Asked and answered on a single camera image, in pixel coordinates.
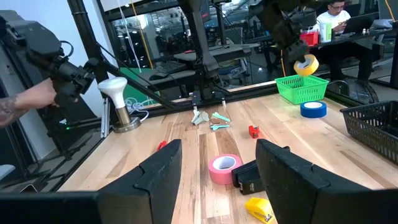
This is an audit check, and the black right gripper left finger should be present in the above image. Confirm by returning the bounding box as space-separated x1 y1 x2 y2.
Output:
98 139 183 224

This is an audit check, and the white hanging cord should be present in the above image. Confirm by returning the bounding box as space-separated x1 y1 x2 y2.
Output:
118 0 142 74

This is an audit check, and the red box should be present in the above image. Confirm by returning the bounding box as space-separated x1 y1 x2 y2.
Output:
299 30 320 47

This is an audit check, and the yellow tape roll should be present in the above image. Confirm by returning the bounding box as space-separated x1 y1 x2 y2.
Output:
294 54 320 77

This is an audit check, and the black keyboard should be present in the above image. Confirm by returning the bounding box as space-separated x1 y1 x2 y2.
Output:
154 60 188 75

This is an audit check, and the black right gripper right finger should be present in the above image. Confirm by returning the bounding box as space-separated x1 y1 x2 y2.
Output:
255 139 373 224

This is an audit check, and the person's forearm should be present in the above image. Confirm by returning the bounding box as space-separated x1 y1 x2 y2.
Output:
0 95 29 128

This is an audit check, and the yellow extension cable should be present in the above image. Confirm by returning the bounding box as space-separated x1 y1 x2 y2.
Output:
279 49 286 77

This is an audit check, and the grey office desk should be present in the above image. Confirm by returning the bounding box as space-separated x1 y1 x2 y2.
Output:
172 42 261 63

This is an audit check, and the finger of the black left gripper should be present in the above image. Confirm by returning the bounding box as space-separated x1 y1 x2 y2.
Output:
287 46 301 64
298 43 311 59

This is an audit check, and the black computer mouse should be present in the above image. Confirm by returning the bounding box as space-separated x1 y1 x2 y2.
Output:
148 72 170 82

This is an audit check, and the black plastic basket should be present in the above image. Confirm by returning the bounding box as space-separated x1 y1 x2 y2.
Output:
340 100 398 165

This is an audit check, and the black stapler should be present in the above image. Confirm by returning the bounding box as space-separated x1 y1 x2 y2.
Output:
231 145 292 196

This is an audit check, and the person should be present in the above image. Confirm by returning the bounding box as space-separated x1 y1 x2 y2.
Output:
313 0 376 82

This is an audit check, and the pink tape roll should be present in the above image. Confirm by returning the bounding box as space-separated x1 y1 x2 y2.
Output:
208 153 244 185

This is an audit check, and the blue tape roll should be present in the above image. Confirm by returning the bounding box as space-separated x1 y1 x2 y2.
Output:
300 101 328 119

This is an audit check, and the yellow mini stapler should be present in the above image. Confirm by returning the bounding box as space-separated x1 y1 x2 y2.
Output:
244 197 275 224

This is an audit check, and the white lamp cable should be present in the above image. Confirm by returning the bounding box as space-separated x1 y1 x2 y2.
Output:
124 97 150 123

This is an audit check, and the green plastic basket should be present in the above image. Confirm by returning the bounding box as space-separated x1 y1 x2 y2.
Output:
275 74 330 105

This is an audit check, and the green board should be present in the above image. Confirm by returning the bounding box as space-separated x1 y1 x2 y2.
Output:
119 67 161 106

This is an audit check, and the silver aluminium bar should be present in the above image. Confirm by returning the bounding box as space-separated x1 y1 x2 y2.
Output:
99 98 111 139

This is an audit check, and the person's hand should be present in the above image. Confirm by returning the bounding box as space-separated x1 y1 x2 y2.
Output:
14 77 62 110

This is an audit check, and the red mini stapler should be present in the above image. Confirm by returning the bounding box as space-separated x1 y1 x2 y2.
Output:
248 125 261 139

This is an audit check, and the white green canister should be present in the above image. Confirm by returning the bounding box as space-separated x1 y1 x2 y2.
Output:
319 19 333 43

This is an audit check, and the dark laptop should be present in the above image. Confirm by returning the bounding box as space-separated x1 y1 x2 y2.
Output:
341 12 382 35

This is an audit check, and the yellow cord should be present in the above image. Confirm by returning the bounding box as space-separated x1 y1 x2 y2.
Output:
129 0 155 70

